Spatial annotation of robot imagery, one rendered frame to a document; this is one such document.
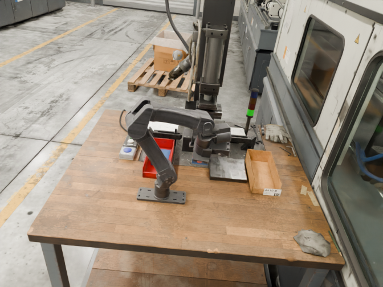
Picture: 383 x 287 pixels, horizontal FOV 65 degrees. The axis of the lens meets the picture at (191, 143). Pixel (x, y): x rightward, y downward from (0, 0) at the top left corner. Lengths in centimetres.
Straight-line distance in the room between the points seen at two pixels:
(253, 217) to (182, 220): 29
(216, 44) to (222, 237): 78
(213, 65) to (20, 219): 185
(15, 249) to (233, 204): 160
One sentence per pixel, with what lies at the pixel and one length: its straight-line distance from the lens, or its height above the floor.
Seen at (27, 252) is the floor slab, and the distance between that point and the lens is 237.
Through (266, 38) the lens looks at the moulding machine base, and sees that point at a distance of 448.
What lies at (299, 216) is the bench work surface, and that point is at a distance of 134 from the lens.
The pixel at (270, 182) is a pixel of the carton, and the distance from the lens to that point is 145.
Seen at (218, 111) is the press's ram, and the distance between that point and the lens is 144.
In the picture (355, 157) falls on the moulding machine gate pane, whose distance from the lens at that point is 130.
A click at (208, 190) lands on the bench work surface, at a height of 90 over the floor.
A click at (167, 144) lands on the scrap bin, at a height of 93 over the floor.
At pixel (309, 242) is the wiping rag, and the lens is 123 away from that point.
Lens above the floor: 177
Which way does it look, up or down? 32 degrees down
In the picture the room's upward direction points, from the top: 6 degrees clockwise
